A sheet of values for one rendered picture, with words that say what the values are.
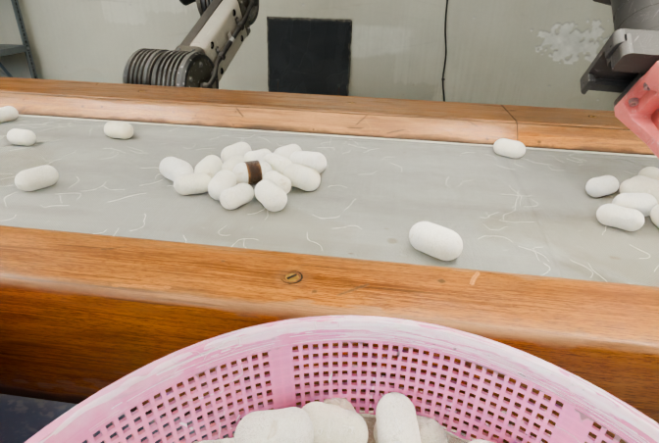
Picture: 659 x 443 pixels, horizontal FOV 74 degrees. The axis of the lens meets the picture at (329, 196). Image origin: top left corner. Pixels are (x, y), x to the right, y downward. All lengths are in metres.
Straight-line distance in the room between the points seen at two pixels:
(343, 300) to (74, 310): 0.14
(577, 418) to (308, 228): 0.21
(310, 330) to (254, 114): 0.41
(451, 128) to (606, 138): 0.18
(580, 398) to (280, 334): 0.13
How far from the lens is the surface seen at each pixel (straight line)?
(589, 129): 0.61
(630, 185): 0.47
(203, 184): 0.39
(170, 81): 0.83
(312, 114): 0.57
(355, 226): 0.34
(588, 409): 0.22
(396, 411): 0.21
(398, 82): 2.48
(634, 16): 0.47
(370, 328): 0.21
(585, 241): 0.39
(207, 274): 0.25
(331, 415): 0.21
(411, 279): 0.25
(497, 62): 2.53
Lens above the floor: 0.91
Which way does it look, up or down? 26 degrees down
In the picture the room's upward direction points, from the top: 2 degrees clockwise
